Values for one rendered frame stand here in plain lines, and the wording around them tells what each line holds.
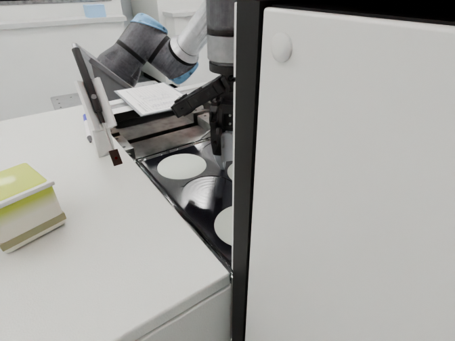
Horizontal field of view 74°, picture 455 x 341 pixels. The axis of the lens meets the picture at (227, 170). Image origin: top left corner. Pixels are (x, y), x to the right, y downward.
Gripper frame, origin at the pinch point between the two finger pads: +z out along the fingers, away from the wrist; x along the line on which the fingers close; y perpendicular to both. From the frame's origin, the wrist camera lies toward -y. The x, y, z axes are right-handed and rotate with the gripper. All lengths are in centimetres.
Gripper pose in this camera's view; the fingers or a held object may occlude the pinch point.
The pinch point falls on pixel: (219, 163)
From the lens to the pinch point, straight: 61.3
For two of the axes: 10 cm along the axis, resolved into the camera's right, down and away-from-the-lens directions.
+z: 0.0, 8.4, 5.4
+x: 2.1, -5.3, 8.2
